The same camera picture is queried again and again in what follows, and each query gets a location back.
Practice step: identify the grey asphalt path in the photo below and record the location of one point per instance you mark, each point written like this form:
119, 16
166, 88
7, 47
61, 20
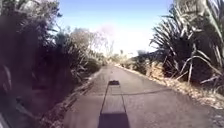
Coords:
146, 103

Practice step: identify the leaf-strewn dirt verge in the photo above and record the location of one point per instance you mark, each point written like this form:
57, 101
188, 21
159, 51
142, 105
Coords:
63, 106

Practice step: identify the dense dark bushes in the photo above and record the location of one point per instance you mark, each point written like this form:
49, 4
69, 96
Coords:
36, 60

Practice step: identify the dry grass verge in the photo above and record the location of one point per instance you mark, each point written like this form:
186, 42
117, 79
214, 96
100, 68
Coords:
191, 90

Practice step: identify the tall flax plants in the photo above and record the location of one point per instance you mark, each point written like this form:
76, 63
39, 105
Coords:
193, 43

